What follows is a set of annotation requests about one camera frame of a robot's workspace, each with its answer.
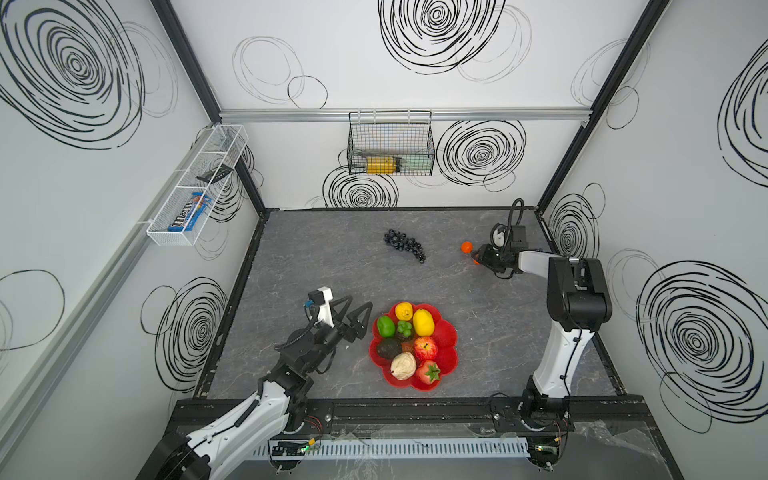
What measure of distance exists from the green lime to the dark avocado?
0.05 feet

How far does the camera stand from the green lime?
0.84 metres

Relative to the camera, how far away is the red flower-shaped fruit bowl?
769 mm

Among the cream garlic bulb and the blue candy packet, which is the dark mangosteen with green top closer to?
the cream garlic bulb

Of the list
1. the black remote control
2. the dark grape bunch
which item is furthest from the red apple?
the black remote control

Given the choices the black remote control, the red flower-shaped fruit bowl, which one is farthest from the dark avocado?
the black remote control

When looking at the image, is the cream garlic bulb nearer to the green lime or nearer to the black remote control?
the green lime

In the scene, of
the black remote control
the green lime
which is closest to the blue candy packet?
the black remote control

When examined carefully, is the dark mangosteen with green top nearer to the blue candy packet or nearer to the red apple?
the red apple

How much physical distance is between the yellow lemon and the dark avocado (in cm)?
7

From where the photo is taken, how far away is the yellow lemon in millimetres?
852

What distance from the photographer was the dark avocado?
0.80 metres

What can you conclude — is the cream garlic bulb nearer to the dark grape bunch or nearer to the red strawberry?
the red strawberry

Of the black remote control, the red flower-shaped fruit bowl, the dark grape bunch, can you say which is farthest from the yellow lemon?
the black remote control

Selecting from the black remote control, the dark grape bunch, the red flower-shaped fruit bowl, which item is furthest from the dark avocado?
the black remote control
